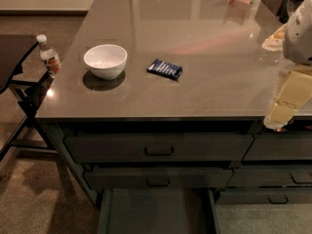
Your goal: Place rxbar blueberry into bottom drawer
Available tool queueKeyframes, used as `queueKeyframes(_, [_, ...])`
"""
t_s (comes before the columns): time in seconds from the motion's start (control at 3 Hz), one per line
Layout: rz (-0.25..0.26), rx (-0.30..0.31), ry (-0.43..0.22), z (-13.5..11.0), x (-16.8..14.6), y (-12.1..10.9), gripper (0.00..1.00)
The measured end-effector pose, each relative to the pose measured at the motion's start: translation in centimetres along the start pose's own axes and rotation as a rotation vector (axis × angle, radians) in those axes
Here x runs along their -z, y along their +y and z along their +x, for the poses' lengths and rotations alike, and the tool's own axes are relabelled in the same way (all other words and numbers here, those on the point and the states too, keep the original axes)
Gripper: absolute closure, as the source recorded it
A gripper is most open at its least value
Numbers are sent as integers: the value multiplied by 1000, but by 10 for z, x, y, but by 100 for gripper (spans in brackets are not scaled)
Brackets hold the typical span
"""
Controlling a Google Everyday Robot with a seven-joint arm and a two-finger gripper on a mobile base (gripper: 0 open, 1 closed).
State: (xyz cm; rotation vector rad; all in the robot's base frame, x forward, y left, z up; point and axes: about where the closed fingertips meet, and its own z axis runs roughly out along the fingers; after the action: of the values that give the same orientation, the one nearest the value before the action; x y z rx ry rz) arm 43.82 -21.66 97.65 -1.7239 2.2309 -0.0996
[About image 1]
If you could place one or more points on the dark bottom right drawer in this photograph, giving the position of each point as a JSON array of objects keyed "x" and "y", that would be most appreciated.
[{"x": 275, "y": 196}]

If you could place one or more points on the blue rxbar blueberry wrapper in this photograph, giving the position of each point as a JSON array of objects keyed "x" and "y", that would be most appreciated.
[{"x": 165, "y": 69}]

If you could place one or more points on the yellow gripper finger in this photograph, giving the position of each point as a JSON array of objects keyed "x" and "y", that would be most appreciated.
[{"x": 292, "y": 90}]

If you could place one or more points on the clear plastic water bottle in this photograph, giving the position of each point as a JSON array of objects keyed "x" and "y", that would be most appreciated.
[{"x": 48, "y": 55}]

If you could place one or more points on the dark top right drawer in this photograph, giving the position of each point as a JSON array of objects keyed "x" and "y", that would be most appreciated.
[{"x": 280, "y": 146}]

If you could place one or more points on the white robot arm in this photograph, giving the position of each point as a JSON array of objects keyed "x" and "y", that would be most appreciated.
[{"x": 297, "y": 43}]

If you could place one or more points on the white ceramic bowl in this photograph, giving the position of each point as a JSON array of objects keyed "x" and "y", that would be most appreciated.
[{"x": 106, "y": 61}]

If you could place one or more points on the dark top left drawer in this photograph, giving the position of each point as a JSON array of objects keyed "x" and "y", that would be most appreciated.
[{"x": 157, "y": 147}]

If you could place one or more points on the dark chair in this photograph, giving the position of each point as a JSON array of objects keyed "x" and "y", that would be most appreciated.
[{"x": 14, "y": 49}]

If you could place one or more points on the glass jar with snacks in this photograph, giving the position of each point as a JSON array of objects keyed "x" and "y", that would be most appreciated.
[{"x": 275, "y": 41}]

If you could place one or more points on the open bottom left drawer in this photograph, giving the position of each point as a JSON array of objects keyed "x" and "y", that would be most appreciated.
[{"x": 158, "y": 211}]

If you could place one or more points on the dark middle right drawer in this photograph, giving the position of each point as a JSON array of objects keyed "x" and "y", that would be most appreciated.
[{"x": 276, "y": 176}]

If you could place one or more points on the dark drawer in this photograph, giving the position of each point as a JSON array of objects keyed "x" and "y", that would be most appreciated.
[
  {"x": 187, "y": 177},
  {"x": 280, "y": 146},
  {"x": 275, "y": 196},
  {"x": 157, "y": 147},
  {"x": 276, "y": 176}
]

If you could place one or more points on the dark middle left drawer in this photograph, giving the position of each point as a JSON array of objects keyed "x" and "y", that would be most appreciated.
[{"x": 187, "y": 177}]

